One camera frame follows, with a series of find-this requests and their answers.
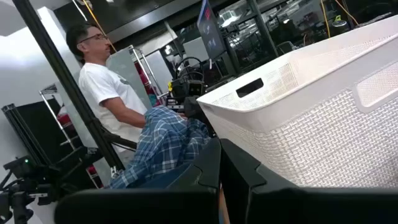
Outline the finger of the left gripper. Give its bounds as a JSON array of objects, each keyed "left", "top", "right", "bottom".
[{"left": 185, "top": 96, "right": 217, "bottom": 138}]

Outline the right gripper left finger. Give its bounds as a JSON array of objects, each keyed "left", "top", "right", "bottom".
[{"left": 54, "top": 138, "right": 222, "bottom": 224}]

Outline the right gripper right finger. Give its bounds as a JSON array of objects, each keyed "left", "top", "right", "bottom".
[{"left": 220, "top": 139, "right": 398, "bottom": 224}]

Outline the blue plaid shirt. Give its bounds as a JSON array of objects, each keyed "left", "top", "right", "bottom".
[{"left": 108, "top": 105, "right": 212, "bottom": 190}]

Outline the black computer monitor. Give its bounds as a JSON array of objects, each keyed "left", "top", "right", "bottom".
[{"left": 196, "top": 0, "right": 228, "bottom": 60}]

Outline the white perforated plastic basket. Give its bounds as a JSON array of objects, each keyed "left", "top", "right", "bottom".
[{"left": 196, "top": 14, "right": 398, "bottom": 190}]

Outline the person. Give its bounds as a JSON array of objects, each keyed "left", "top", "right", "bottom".
[{"left": 65, "top": 23, "right": 187, "bottom": 169}]

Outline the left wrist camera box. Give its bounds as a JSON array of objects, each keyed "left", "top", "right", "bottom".
[{"left": 186, "top": 80, "right": 205, "bottom": 97}]

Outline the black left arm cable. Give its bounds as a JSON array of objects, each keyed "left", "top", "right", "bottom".
[{"left": 176, "top": 57, "right": 205, "bottom": 82}]

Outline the metal wire rack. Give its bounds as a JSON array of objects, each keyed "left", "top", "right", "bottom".
[
  {"left": 129, "top": 45, "right": 165, "bottom": 103},
  {"left": 39, "top": 83, "right": 103, "bottom": 187}
]

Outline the hanging yellow cable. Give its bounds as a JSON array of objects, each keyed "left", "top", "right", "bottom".
[{"left": 82, "top": 0, "right": 118, "bottom": 52}]

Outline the black table camera mount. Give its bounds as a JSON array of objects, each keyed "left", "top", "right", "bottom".
[{"left": 0, "top": 155, "right": 58, "bottom": 224}]

